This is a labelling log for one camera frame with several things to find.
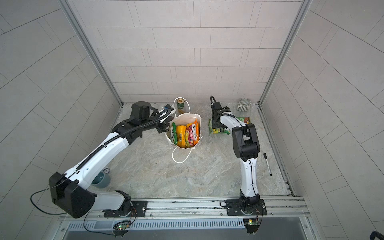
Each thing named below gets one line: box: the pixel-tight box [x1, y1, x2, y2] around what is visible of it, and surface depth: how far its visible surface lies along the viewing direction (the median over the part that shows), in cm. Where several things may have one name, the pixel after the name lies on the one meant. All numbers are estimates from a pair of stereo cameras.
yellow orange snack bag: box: [176, 125, 187, 148], surface depth 84 cm
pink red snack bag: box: [185, 119, 200, 148], surface depth 81 cm
